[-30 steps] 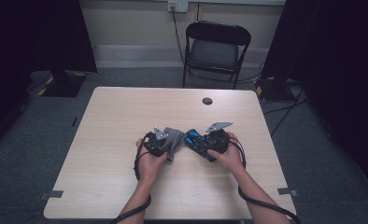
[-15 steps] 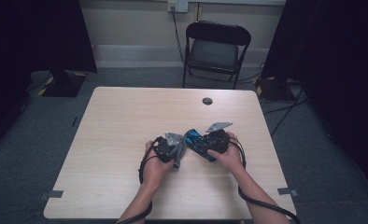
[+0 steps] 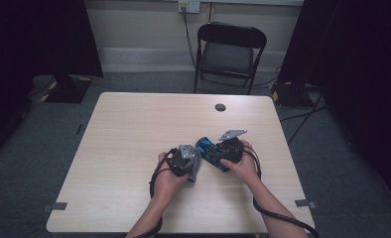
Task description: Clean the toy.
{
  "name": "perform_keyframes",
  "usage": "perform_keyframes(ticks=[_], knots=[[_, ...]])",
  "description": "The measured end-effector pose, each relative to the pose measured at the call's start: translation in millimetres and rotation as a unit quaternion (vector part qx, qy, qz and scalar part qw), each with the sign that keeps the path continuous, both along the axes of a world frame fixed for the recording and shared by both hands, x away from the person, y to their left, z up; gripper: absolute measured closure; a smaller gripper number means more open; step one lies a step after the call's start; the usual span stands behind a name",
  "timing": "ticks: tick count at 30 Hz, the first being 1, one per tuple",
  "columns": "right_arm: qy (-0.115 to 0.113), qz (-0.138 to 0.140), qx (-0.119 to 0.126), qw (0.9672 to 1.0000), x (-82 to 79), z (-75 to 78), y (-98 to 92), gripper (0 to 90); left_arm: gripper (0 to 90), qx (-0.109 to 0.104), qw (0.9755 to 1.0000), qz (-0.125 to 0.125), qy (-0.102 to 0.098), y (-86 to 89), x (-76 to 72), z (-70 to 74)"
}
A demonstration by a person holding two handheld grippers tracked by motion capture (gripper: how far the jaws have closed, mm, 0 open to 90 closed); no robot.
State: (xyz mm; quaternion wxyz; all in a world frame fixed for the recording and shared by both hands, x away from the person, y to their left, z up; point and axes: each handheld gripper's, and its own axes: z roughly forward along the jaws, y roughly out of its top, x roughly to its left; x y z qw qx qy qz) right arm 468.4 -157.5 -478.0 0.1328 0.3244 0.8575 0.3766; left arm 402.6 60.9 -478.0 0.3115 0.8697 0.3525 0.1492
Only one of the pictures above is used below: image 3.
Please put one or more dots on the dark curtain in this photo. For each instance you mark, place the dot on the dark curtain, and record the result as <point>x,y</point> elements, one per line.
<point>34,39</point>
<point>359,66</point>

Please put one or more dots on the black stand base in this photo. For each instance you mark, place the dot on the black stand base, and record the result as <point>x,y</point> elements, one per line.
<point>67,91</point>

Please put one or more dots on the black floor box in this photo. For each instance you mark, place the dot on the black floor box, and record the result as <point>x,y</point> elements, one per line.
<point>291,95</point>

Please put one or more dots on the person's right hand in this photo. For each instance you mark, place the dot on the person's right hand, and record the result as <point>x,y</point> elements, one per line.
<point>246,167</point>

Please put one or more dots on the white wall socket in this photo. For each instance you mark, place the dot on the white wall socket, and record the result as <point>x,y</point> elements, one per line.
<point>189,6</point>

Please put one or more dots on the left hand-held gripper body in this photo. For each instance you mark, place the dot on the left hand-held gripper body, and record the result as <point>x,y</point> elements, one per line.
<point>180,163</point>

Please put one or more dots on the round table grommet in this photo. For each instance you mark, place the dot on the round table grommet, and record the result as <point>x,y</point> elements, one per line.
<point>220,107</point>

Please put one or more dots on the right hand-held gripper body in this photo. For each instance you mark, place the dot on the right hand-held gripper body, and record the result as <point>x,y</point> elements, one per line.
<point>231,150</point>

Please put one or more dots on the grey towel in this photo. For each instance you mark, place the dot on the grey towel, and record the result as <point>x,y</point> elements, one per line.
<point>195,165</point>

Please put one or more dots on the person's left hand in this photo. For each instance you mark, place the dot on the person's left hand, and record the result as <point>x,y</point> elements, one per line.
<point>167,185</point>

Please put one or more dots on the blue toy car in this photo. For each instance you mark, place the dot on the blue toy car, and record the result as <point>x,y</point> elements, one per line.
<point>210,150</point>

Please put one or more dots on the grey tape strip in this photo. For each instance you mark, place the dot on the grey tape strip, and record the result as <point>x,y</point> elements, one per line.
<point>304,203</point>
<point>56,206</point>

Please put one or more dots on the black folding chair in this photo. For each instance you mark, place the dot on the black folding chair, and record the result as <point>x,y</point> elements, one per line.
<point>228,56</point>

